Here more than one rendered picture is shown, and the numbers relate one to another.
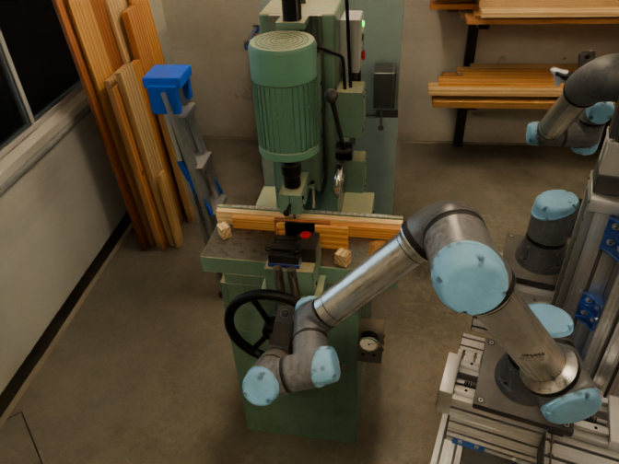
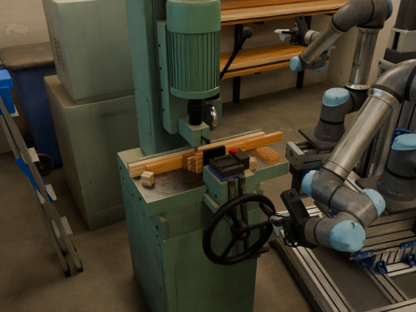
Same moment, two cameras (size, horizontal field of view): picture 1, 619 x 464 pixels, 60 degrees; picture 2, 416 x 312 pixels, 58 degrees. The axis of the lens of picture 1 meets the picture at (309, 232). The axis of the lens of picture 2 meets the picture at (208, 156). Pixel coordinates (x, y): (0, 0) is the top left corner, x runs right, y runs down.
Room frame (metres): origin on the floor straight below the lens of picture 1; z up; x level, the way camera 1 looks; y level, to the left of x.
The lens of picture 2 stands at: (0.37, 0.83, 1.66)
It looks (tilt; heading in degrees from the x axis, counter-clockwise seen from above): 30 degrees down; 320
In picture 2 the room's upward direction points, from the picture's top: straight up
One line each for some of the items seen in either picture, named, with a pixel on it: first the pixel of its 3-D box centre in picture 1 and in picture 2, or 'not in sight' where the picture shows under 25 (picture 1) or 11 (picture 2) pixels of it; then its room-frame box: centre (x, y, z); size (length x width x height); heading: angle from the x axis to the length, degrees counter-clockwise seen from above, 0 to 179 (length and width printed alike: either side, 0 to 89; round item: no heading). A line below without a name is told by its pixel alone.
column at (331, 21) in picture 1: (308, 116); (164, 78); (1.67, -0.02, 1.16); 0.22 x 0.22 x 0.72; 78
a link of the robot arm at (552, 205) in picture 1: (554, 215); (335, 104); (1.28, -0.72, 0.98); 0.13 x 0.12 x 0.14; 80
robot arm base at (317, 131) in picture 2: (543, 247); (330, 126); (1.28, -0.72, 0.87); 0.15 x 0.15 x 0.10
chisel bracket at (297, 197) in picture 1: (295, 194); (194, 131); (1.41, 0.04, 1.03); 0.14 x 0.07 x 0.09; 168
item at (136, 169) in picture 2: (307, 221); (201, 152); (1.40, 0.01, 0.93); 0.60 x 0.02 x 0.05; 78
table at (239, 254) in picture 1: (300, 260); (216, 179); (1.28, 0.03, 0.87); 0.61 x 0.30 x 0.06; 78
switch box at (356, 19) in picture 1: (351, 41); not in sight; (1.67, -0.16, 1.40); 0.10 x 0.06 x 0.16; 168
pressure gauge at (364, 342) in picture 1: (368, 342); not in sight; (1.13, -0.17, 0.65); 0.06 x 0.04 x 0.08; 78
